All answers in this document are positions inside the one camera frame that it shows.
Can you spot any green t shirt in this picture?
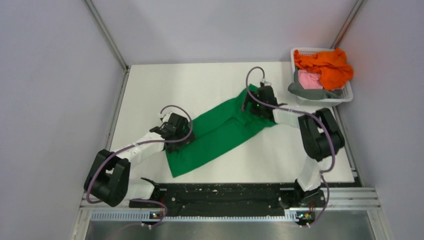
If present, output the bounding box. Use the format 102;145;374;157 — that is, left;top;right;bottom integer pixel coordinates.
166;89;276;178

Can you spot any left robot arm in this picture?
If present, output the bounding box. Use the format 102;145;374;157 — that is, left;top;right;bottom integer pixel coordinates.
83;112;196;207

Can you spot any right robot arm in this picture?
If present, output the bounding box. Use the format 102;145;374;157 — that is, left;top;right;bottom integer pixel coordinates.
241;84;345;209

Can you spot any pink t shirt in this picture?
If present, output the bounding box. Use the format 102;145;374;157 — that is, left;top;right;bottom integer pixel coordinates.
297;69;323;90

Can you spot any grey t shirt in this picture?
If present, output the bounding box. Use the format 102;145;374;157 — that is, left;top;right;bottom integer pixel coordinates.
287;69;343;100

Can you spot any orange t shirt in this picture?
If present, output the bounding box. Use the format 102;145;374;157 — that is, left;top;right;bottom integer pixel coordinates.
293;48;354;91

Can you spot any white plastic basket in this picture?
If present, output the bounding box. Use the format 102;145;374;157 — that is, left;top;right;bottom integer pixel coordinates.
287;47;354;107

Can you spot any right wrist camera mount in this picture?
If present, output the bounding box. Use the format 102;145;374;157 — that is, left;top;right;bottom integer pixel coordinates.
259;77;272;88

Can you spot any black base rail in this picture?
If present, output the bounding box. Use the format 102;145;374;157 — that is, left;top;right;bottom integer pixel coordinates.
129;181;327;220

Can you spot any right aluminium frame post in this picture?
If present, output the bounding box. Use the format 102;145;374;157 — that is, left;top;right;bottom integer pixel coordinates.
330;0;367;49

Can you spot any aluminium frame post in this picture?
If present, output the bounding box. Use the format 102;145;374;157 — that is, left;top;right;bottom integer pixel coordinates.
82;0;129;72
330;0;367;49

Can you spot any left aluminium frame post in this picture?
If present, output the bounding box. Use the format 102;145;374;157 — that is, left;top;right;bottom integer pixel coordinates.
82;0;129;72

